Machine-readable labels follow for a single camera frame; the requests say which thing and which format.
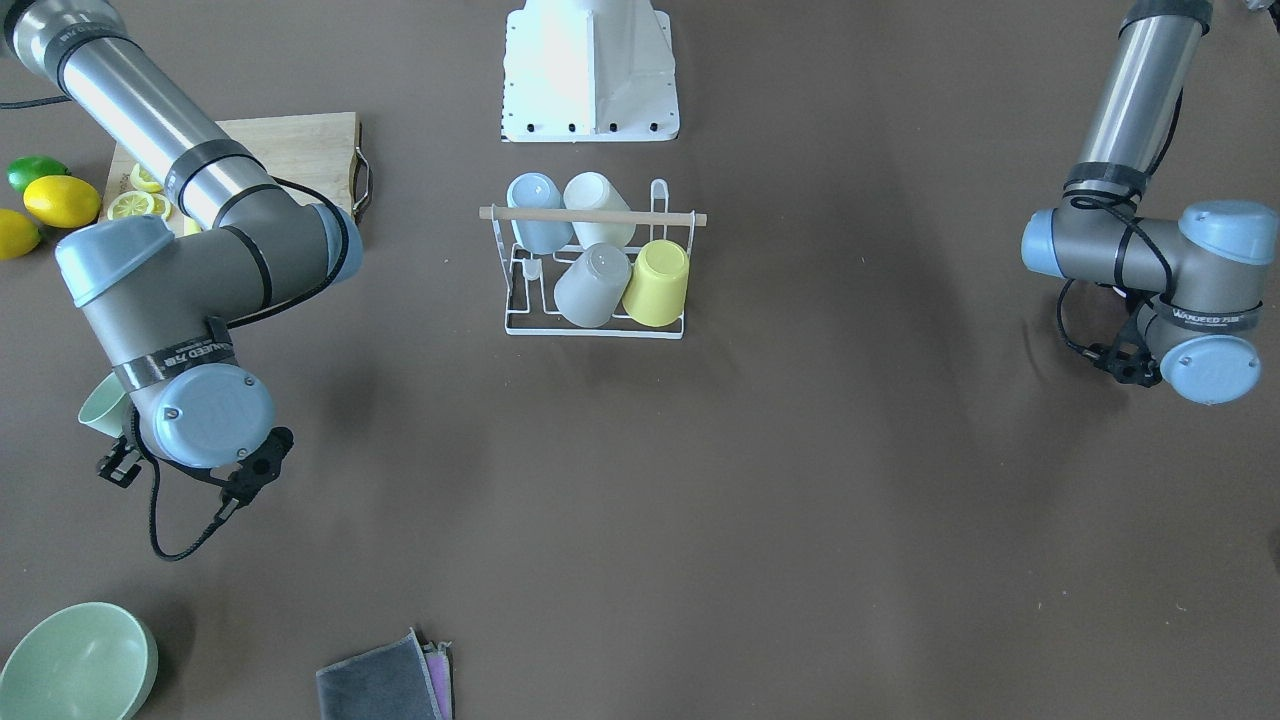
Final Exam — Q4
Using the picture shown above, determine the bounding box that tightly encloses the wooden cutting board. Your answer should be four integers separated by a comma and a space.
102, 111, 374, 251

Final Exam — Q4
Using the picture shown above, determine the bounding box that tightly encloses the green lime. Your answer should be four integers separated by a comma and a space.
6, 155, 70, 196

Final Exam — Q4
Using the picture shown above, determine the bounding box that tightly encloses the lemon slice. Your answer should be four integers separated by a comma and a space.
128, 163, 164, 193
105, 190, 173, 222

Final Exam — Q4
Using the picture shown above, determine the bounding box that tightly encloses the light blue plastic cup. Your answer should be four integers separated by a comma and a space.
506, 172, 576, 255

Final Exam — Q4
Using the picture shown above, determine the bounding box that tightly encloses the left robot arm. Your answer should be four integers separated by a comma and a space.
1021, 1, 1277, 405

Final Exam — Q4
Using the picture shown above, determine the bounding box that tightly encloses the white plastic cup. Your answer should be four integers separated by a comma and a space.
562, 172, 636, 249

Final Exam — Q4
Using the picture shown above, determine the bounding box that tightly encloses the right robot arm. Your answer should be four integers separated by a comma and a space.
3, 1, 364, 538

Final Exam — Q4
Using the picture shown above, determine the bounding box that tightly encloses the white wire cup holder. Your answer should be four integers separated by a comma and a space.
479, 172, 708, 340

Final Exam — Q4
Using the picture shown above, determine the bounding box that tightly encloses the yellow plastic cup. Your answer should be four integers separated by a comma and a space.
622, 240, 690, 327

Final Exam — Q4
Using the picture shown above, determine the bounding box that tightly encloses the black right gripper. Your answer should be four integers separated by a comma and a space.
96, 427, 294, 506

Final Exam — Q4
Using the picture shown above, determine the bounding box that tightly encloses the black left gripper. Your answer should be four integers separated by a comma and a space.
1091, 343, 1164, 388

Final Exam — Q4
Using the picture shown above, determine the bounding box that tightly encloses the yellow lemon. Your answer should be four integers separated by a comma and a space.
22, 176, 102, 229
0, 208, 42, 261

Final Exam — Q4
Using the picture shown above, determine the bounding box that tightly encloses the grey folded cloth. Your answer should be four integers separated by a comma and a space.
316, 632, 456, 719

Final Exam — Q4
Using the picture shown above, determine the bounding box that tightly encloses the green plastic cup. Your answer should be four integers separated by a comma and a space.
77, 372, 131, 438

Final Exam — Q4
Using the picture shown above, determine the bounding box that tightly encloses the grey plastic cup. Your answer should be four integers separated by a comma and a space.
554, 243, 632, 328

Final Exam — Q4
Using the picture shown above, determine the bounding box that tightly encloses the green ceramic bowl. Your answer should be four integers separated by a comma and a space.
1, 602, 159, 719

